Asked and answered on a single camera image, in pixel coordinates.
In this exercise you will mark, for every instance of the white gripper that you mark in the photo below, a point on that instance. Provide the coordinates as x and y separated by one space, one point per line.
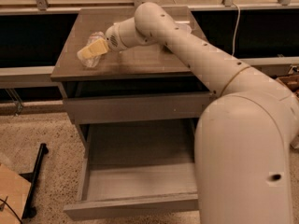
112 40

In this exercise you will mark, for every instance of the clear plastic water bottle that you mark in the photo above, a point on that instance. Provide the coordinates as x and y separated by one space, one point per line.
96 46

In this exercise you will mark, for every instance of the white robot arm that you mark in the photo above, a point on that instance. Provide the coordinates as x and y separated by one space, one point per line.
242 139

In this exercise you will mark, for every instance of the grey drawer cabinet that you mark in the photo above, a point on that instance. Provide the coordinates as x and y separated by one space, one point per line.
149 70

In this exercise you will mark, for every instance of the closed grey top drawer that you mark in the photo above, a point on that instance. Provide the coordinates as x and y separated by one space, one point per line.
137 107

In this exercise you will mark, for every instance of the open grey middle drawer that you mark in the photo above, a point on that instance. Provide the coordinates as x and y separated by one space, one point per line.
136 168

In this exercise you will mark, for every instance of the white ceramic bowl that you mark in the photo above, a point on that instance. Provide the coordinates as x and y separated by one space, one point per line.
183 29

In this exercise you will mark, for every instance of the cardboard box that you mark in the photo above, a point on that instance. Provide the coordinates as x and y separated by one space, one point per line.
291 82

